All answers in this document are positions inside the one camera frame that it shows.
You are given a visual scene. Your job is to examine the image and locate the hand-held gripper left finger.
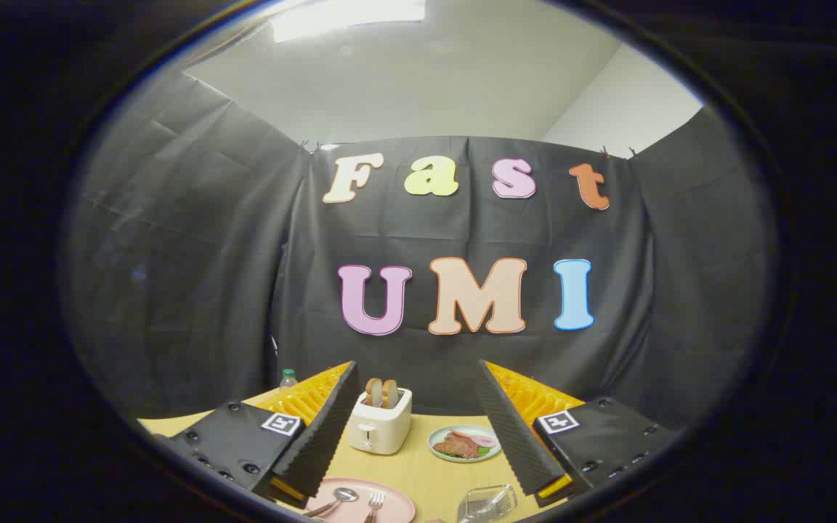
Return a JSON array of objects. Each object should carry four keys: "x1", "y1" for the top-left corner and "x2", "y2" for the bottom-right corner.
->
[{"x1": 151, "y1": 360, "x2": 363, "y2": 509}]

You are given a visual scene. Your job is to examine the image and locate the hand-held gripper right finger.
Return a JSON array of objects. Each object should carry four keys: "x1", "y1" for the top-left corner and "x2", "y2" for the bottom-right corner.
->
[{"x1": 474, "y1": 360, "x2": 681, "y2": 508}]

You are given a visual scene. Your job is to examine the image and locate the brown meat slices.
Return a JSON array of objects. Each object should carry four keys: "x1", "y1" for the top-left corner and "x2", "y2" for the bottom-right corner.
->
[{"x1": 434, "y1": 431, "x2": 480, "y2": 460}]

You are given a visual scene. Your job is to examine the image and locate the white toaster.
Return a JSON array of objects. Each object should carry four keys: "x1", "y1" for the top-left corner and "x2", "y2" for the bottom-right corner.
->
[{"x1": 348, "y1": 387, "x2": 413, "y2": 455}]

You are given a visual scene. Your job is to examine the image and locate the clear container with drain insert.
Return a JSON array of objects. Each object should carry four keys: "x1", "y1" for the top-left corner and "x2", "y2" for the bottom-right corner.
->
[{"x1": 458, "y1": 485, "x2": 519, "y2": 523}]

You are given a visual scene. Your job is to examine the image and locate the pale green food plate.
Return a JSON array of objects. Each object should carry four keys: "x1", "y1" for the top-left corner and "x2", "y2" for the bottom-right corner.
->
[{"x1": 427, "y1": 425, "x2": 503, "y2": 463}]

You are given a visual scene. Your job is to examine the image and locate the pink round plate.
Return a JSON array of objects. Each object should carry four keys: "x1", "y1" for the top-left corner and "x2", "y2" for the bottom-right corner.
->
[{"x1": 304, "y1": 477, "x2": 416, "y2": 523}]

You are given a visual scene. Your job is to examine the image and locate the wooden-handled metal spoon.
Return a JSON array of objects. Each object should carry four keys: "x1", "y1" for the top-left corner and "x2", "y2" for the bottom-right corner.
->
[{"x1": 304, "y1": 487, "x2": 360, "y2": 518}]

